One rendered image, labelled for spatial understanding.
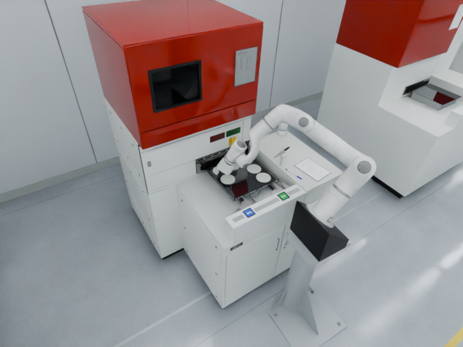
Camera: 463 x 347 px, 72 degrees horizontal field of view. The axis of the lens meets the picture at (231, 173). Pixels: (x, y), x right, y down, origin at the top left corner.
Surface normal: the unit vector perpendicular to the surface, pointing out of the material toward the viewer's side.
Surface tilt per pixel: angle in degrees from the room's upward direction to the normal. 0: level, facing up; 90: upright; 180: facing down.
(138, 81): 90
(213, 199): 0
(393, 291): 0
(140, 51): 90
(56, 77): 90
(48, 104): 90
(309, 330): 0
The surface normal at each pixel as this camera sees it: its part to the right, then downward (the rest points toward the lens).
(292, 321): 0.04, -0.75
